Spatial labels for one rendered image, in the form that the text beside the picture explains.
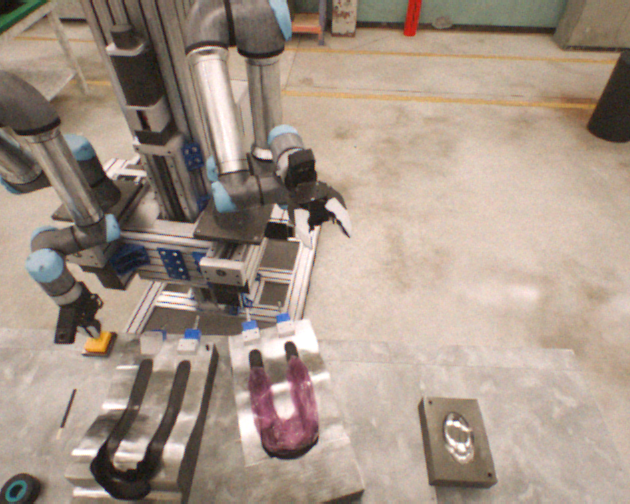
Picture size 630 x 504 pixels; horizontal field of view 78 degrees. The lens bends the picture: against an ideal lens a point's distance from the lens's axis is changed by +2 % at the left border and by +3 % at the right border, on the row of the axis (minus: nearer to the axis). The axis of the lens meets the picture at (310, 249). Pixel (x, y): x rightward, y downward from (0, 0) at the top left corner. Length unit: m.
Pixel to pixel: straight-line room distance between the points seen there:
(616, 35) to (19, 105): 5.99
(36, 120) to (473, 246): 2.46
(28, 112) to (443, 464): 1.24
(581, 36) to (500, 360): 5.11
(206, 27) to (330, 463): 1.02
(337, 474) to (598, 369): 1.83
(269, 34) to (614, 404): 2.26
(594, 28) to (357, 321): 4.79
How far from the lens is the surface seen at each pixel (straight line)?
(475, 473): 1.16
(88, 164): 1.43
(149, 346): 1.25
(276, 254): 2.30
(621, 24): 6.24
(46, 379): 1.47
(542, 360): 1.46
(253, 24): 1.00
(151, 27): 1.26
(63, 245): 1.24
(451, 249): 2.77
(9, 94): 1.05
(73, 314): 1.27
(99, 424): 1.21
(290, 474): 1.05
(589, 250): 3.19
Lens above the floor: 1.94
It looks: 48 degrees down
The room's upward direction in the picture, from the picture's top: straight up
